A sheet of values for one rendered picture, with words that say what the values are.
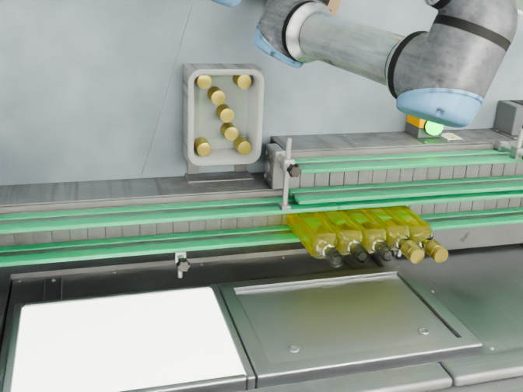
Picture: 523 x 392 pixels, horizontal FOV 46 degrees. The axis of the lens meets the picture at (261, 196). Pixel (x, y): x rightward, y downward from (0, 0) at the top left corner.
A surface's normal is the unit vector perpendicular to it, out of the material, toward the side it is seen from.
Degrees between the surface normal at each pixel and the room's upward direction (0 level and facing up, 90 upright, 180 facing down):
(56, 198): 90
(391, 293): 90
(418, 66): 74
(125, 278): 90
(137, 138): 0
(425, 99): 53
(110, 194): 90
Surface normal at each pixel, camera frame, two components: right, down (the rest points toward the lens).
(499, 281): 0.04, -0.92
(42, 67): 0.27, 0.36
